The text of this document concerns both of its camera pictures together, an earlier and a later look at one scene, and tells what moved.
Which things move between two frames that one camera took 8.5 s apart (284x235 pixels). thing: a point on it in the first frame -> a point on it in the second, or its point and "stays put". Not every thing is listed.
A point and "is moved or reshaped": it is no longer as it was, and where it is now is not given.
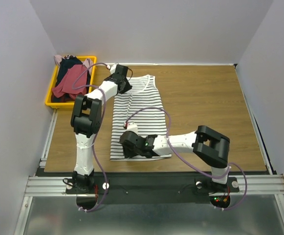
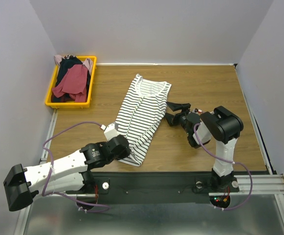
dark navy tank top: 64,66 stays put
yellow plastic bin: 69,105 stays put
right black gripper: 127,152 -> 180,117
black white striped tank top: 145,109 is moved or reshaped
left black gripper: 128,86 -> 125,154
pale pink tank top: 88,62 stays put
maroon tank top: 73,82 stays put
